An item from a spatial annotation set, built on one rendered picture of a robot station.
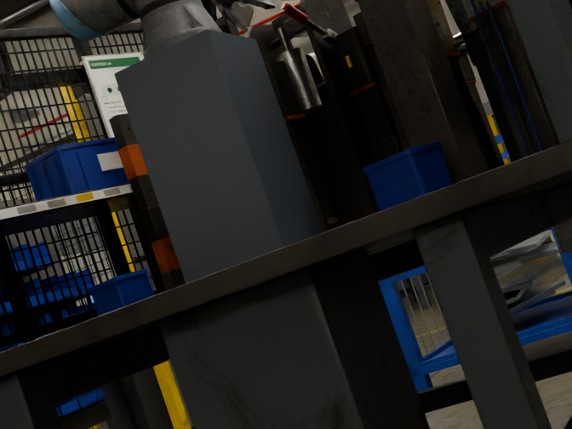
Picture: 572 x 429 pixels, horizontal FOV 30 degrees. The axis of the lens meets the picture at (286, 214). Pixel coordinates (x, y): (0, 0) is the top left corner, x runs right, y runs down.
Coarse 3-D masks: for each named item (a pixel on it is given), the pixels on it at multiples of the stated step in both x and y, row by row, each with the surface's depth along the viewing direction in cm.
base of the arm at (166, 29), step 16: (160, 0) 189; (176, 0) 189; (192, 0) 191; (144, 16) 192; (160, 16) 189; (176, 16) 188; (192, 16) 189; (208, 16) 192; (144, 32) 193; (160, 32) 188; (176, 32) 187; (192, 32) 187; (144, 48) 193; (160, 48) 188
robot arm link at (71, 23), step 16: (64, 0) 196; (80, 0) 195; (96, 0) 194; (112, 0) 193; (64, 16) 196; (80, 16) 196; (96, 16) 195; (112, 16) 195; (128, 16) 196; (80, 32) 198; (96, 32) 198
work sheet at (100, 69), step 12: (84, 60) 301; (96, 60) 304; (108, 60) 307; (120, 60) 310; (132, 60) 313; (96, 72) 302; (108, 72) 305; (96, 84) 301; (108, 84) 304; (96, 96) 300; (108, 96) 303; (120, 96) 306; (108, 108) 302; (120, 108) 305; (108, 120) 300; (108, 132) 299
